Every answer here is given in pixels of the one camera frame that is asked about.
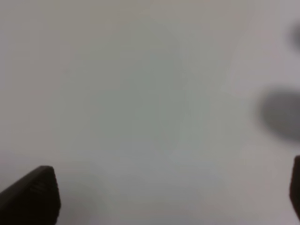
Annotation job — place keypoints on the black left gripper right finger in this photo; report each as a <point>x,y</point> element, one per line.
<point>294,191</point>

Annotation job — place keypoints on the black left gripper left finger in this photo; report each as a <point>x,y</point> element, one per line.
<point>32,200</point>

